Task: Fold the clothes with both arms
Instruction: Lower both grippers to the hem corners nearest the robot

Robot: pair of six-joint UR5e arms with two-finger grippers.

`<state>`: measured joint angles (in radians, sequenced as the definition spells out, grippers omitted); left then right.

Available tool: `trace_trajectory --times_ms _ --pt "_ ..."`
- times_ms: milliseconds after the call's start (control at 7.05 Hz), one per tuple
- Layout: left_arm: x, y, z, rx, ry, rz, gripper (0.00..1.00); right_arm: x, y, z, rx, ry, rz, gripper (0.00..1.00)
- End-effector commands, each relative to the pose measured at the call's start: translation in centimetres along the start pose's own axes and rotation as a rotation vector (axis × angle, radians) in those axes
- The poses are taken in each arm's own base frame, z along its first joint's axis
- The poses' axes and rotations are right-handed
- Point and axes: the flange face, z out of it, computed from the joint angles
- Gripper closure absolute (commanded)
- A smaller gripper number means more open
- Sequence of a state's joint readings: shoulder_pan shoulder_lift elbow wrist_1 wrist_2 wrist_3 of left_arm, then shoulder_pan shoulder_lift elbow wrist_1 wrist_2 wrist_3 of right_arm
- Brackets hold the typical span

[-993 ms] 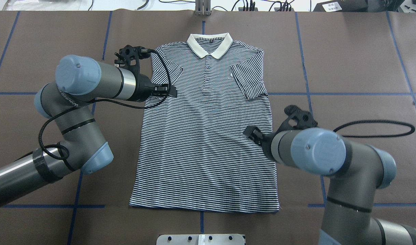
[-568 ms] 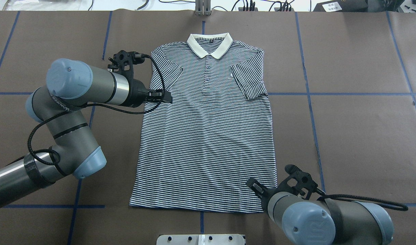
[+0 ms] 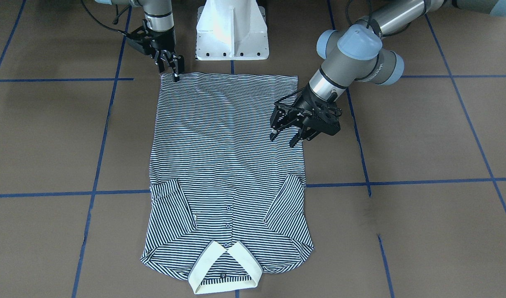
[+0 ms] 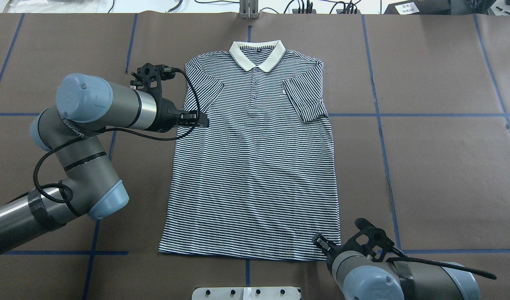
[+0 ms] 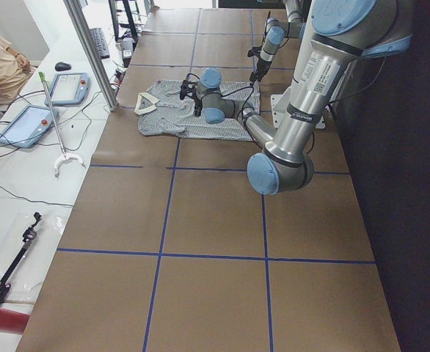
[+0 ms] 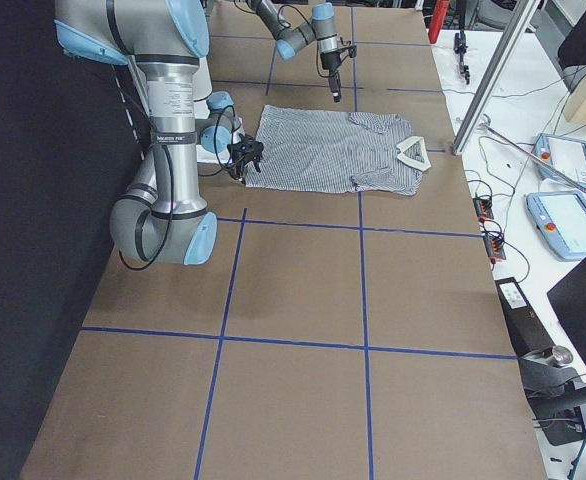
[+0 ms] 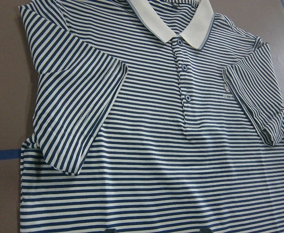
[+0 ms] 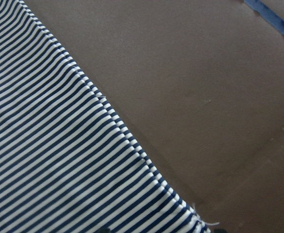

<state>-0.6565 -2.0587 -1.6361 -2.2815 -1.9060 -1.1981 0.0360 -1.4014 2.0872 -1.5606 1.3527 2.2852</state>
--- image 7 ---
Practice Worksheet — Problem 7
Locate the striped polo shirt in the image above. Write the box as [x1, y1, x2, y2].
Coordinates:
[19, 0, 284, 233]

